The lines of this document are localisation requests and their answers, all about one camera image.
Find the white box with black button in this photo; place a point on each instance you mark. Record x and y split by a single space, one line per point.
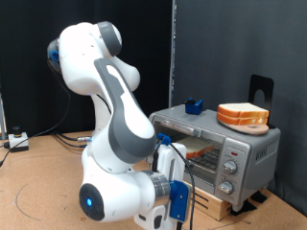
18 140

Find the round wooden cutting board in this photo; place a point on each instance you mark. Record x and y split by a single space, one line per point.
252 129

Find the white bread slice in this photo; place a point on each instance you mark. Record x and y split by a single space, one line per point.
246 121
200 145
241 109

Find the vertical metal pole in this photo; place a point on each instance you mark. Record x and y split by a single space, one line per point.
173 48

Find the black metal bookend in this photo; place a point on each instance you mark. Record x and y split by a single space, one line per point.
255 83

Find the silver oven knob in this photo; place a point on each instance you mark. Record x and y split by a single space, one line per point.
225 187
230 167

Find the metal frame post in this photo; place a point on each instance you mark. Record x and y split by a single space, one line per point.
2 118

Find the blue printed camera mount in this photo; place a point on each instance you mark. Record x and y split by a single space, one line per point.
179 201

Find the slotted wooden block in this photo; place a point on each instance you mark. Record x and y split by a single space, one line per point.
211 204

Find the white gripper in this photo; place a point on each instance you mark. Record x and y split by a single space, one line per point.
174 159

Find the black foam pad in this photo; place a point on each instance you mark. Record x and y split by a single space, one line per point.
259 197
243 207

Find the silver toaster oven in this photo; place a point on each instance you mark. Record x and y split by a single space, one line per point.
265 153

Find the blue small object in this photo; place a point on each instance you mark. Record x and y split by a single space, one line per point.
194 107

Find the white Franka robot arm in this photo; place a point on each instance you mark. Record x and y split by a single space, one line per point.
121 134

